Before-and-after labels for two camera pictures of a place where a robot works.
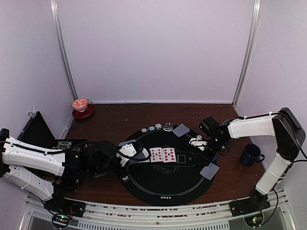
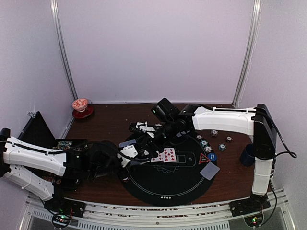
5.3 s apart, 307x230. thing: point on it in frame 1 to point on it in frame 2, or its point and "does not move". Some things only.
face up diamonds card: x=156 y=155 does not move
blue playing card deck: x=142 y=155 to x=138 y=162
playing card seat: x=122 y=143 does not move
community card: x=169 y=155 does not move
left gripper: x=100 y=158 does not move
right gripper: x=206 y=159 to x=147 y=145
